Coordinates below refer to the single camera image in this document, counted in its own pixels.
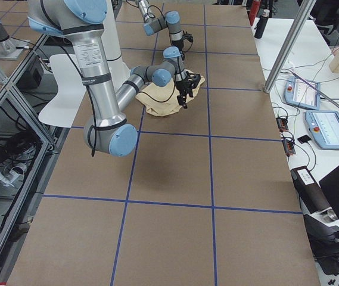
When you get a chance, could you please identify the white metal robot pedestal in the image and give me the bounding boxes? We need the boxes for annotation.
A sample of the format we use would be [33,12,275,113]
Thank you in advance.
[28,1,129,128]

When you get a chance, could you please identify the teach pendant far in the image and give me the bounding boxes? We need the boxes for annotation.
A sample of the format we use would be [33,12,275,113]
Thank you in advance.
[283,76,321,110]

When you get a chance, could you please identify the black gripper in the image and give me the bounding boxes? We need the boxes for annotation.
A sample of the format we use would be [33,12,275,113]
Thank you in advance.
[175,71,201,108]
[170,30,193,60]

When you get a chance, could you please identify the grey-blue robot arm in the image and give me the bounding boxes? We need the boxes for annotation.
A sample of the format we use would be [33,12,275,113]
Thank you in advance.
[126,0,194,60]
[28,1,201,157]

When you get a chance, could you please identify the black labelled box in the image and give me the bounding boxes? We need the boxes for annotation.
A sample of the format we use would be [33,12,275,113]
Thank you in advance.
[290,166,331,213]

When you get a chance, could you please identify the black water bottle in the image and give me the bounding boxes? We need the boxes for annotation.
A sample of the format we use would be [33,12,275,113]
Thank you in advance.
[254,9,270,39]

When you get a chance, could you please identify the teach pendant near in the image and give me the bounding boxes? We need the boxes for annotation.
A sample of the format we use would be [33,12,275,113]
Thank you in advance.
[304,110,339,150]

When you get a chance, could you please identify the cream long-sleeve printed shirt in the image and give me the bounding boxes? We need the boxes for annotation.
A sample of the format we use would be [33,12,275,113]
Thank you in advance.
[135,70,206,117]

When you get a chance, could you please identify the aluminium frame post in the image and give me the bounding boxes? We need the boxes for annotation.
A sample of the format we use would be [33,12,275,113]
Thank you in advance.
[263,0,316,94]

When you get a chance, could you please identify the teach pendant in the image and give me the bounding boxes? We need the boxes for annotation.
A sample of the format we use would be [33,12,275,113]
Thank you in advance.
[283,76,321,110]
[304,110,339,150]

